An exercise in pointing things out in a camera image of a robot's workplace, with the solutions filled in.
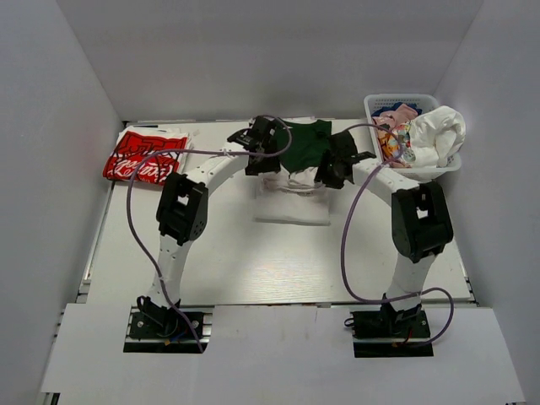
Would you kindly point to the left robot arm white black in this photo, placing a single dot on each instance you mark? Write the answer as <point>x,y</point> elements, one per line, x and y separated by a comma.
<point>182,212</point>

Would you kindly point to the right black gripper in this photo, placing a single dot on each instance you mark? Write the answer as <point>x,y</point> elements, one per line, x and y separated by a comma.
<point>331,173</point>

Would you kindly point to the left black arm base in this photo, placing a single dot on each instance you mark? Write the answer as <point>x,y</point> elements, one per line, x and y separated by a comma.
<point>154,329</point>

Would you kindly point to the white colourful print t-shirt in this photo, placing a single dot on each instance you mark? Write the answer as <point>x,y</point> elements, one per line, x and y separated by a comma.
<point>435,136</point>

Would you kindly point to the white plastic basket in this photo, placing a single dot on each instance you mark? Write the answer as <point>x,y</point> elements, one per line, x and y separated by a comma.
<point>426,103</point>

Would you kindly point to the pink orange print t-shirt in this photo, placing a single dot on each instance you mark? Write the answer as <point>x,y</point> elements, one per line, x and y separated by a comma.
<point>394,140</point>

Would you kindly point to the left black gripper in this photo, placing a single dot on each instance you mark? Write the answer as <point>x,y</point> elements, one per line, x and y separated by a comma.
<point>265,161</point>

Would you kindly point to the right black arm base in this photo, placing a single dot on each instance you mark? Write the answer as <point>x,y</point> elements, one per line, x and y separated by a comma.
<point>376,337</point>

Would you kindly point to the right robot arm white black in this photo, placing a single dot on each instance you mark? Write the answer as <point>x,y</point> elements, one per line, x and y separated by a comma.
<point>420,222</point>

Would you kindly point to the white green Charlie Brown t-shirt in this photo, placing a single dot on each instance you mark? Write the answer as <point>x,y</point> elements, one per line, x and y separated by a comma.
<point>290,194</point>

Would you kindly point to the blue garment in basket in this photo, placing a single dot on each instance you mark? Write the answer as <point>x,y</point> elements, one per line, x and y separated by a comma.
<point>413,106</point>

